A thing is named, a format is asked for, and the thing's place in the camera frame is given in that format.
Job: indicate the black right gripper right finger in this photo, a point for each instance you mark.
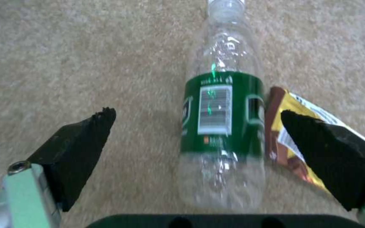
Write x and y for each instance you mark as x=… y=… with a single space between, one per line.
x=331 y=152

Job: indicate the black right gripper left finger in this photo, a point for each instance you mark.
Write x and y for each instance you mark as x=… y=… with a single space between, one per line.
x=71 y=152

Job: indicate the clear plastic bottle green label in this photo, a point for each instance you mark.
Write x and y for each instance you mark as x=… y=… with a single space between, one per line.
x=223 y=118

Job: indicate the brown yellow snack wrapper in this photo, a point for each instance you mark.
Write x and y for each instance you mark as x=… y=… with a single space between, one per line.
x=279 y=142

